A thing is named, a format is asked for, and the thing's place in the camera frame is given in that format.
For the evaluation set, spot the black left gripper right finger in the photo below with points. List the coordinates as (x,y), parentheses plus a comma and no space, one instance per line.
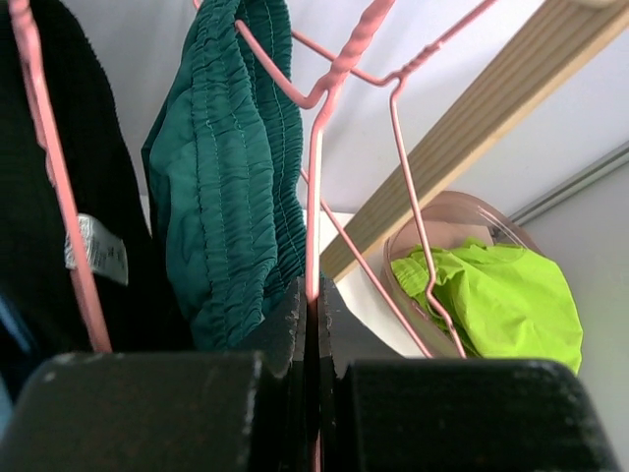
(382,412)

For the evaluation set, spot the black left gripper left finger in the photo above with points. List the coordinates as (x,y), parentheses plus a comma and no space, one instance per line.
(238,410)

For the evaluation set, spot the lime green shorts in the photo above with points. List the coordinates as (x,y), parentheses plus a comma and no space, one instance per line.
(507,301)

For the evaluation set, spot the black shorts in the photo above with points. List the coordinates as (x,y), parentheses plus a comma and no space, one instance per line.
(137,302)

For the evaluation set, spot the teal shorts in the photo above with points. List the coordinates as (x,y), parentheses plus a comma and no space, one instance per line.
(222,163)

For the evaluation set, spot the pink hanger of green shorts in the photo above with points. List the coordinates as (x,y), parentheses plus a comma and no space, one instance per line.
(401,76)

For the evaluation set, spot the pink hanger of teal shorts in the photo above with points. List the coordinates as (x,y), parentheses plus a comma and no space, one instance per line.
(325,93)

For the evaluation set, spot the pink hanger of black shorts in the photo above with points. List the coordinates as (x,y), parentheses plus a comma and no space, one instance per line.
(29,46)

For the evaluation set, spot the light blue shorts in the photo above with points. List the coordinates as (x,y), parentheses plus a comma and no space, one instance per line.
(18,358)

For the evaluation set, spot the translucent pink plastic basket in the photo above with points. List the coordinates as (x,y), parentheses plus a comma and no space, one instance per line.
(449,219)

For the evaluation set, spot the wooden clothes rack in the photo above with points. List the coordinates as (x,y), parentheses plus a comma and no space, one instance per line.
(555,43)

